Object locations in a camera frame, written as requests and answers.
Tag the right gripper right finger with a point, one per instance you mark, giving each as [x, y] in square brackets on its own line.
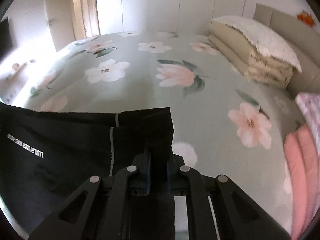
[217, 208]

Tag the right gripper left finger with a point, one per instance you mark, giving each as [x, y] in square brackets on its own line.
[99, 208]

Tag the black jacket with grey piping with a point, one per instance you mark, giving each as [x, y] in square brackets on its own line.
[46, 156]

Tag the white bedroom door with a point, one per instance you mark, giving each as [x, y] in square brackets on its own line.
[59, 19]

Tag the floral bed sheet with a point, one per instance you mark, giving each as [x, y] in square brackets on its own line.
[224, 122]

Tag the pink folded quilt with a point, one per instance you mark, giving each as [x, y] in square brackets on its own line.
[302, 177]

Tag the pink patterned pillow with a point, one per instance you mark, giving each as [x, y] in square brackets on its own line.
[308, 104]

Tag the beige folded quilt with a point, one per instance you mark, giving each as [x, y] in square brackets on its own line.
[236, 48]

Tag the black television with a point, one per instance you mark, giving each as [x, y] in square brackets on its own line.
[5, 39]

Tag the beige headboard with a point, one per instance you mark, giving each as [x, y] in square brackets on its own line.
[305, 42]

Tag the white wardrobe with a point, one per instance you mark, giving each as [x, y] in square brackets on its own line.
[184, 16]

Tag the red wall decoration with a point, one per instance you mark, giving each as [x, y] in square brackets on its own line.
[306, 18]

